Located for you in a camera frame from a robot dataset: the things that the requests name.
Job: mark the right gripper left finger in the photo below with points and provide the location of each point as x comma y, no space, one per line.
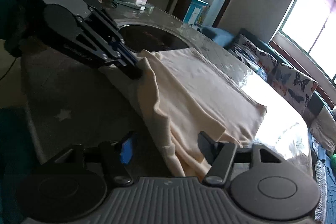
114,157

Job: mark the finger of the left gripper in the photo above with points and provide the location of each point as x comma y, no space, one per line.
126,55
128,66

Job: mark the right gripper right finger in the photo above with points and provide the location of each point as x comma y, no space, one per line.
220,157

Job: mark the cream sweater garment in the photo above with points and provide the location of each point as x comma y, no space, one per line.
181,94

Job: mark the black round induction cooktop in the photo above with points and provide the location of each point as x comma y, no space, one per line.
152,39

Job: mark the blue white small cabinet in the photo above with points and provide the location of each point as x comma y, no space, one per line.
194,12

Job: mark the butterfly pillow lying flat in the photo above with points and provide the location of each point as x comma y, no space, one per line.
261,62

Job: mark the butterfly pillow upright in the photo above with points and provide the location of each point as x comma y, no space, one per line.
294,86

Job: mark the blue corner sofa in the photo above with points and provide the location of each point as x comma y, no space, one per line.
324,171

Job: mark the grey plain cushion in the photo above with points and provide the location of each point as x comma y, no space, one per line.
323,130

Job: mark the green plastic bowl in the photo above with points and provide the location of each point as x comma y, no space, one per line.
333,159

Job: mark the window with green frame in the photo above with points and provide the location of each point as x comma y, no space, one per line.
307,34

